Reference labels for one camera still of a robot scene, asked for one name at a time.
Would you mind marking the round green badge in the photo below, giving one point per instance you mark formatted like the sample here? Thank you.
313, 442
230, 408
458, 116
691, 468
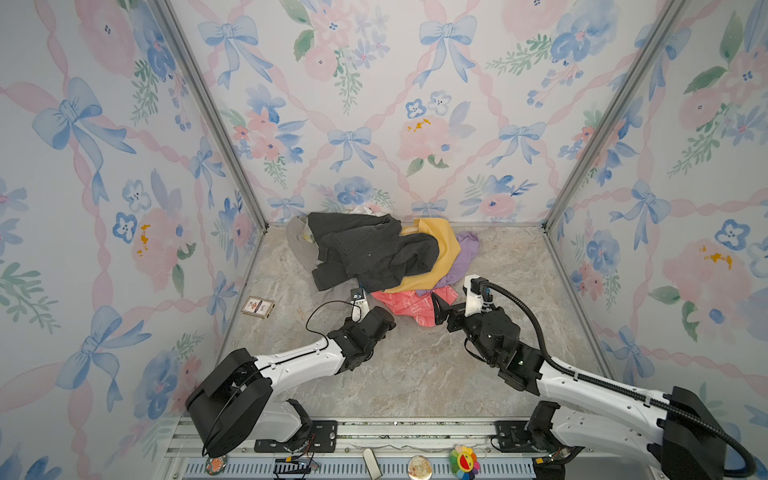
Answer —
216, 465

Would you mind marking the aluminium corner post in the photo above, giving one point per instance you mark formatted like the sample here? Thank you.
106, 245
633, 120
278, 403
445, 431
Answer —
658, 35
180, 47

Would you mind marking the playing card box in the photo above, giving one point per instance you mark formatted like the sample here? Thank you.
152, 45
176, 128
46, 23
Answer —
257, 307

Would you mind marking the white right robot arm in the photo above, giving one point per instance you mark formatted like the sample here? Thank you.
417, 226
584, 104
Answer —
674, 432

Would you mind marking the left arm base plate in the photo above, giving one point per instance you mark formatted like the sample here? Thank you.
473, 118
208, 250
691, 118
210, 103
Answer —
320, 437

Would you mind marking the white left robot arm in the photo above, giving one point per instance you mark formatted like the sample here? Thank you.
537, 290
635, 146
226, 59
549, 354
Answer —
239, 400

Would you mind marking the aluminium front rail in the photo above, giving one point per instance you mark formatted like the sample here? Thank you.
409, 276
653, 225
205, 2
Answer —
394, 442

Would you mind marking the black denim jeans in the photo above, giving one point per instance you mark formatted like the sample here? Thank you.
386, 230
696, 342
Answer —
361, 247

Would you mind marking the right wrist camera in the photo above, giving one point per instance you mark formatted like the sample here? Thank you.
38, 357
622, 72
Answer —
479, 298

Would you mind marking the yellow cloth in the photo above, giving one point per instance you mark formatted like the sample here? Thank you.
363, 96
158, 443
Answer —
441, 250

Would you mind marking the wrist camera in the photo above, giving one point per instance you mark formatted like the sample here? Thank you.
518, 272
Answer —
360, 306
479, 298

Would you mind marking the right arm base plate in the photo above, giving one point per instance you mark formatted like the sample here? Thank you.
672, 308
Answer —
511, 436

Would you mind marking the white floral cloth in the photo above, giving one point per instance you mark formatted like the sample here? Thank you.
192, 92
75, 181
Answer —
367, 210

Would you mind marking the purple cloth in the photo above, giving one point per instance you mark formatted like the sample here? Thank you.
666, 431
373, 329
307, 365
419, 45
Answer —
469, 246

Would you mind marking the aluminium corner post right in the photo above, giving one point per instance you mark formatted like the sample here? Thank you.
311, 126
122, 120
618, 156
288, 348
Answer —
658, 35

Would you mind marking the pink patterned cloth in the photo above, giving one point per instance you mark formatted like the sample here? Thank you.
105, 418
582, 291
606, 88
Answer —
411, 304

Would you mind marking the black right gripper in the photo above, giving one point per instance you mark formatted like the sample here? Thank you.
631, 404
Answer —
448, 312

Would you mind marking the colourful flower toy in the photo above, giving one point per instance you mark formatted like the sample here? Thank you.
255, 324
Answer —
464, 463

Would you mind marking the white clip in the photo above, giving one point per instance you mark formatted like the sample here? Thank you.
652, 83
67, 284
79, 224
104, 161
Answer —
372, 464

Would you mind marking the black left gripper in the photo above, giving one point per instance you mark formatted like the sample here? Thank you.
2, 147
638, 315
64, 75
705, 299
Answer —
348, 327

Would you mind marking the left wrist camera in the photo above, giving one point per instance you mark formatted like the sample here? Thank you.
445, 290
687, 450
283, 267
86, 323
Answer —
360, 306

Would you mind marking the grey cloth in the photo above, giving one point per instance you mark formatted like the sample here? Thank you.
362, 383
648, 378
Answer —
300, 242

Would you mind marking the round pale badge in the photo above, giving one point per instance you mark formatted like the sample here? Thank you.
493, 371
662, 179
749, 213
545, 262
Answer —
419, 468

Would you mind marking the aluminium corner post left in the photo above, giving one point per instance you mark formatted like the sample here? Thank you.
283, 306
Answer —
180, 47

